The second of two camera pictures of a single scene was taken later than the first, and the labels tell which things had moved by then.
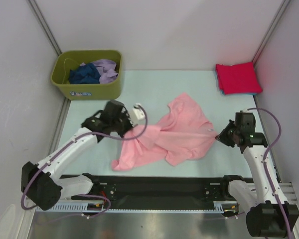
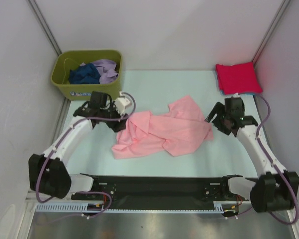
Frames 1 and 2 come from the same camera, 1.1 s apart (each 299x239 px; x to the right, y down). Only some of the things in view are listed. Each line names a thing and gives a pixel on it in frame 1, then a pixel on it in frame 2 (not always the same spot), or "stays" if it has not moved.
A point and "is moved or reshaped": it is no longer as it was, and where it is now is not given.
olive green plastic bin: (65, 61) stays
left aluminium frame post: (44, 25) stays
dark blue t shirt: (85, 74) stays
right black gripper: (220, 138) → (219, 109)
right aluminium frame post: (283, 6) stays
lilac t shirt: (106, 69) stays
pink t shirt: (182, 134) is moved or reshaped
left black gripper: (126, 115) → (117, 126)
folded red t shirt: (238, 78) stays
